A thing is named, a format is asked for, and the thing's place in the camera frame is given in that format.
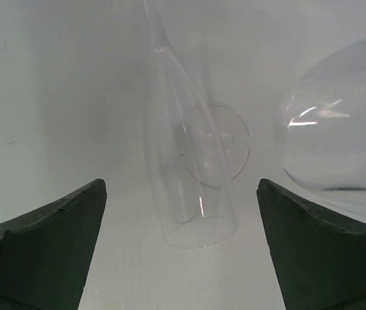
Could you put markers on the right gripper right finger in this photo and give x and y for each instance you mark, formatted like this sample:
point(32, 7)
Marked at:
point(319, 255)

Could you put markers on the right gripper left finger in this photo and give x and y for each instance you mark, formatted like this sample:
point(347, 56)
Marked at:
point(45, 254)

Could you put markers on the clear flute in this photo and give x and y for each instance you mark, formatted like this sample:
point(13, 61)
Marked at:
point(184, 155)
point(320, 131)

